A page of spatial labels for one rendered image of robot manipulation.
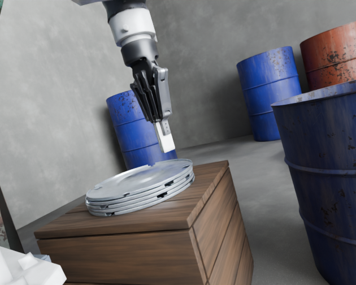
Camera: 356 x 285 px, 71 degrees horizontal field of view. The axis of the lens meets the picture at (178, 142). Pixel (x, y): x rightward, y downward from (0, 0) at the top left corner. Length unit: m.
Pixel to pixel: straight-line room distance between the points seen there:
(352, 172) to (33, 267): 0.55
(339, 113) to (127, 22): 0.44
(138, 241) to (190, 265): 0.11
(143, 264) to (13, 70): 2.30
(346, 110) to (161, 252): 0.43
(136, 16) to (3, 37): 2.24
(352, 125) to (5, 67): 2.47
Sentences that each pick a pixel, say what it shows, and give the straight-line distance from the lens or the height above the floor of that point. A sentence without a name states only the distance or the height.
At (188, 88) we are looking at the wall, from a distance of 3.69.
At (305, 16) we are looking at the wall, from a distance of 3.40.
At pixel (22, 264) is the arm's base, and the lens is 0.19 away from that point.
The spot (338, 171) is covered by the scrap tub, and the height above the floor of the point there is 0.32.
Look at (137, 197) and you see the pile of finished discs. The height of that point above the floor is 0.38.
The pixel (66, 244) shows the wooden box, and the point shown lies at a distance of 0.64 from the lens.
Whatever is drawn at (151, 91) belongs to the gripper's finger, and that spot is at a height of 0.58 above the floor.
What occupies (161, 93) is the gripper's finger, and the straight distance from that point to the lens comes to 0.51.
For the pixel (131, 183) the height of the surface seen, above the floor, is 0.39.
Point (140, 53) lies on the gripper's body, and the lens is 0.53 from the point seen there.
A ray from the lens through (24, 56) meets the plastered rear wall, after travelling 2.74.
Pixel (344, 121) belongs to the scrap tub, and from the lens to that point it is 0.57.
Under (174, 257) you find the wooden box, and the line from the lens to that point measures 0.49.
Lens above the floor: 0.52
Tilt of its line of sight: 6 degrees down
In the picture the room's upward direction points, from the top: 16 degrees counter-clockwise
